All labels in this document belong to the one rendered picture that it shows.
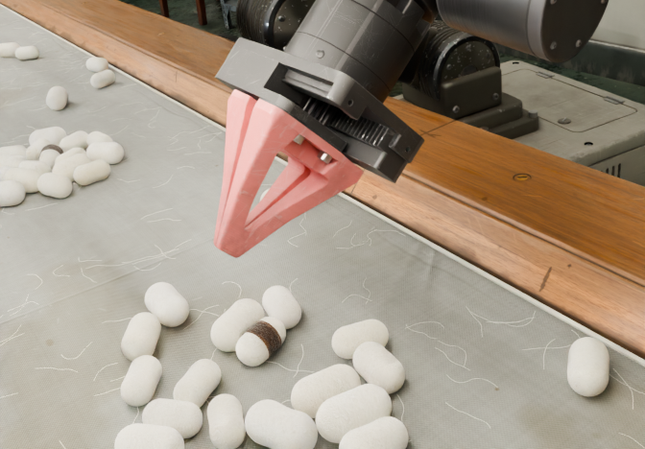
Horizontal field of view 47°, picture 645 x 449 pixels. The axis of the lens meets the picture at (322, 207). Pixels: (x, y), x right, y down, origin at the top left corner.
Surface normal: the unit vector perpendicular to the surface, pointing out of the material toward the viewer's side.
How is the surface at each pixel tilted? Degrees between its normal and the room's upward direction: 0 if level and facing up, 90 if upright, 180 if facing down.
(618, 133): 0
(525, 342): 0
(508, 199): 0
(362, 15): 59
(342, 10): 48
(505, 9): 92
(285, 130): 104
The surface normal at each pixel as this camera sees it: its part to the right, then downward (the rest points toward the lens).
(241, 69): -0.64, -0.40
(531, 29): -0.70, 0.61
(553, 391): -0.14, -0.87
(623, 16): -0.81, 0.36
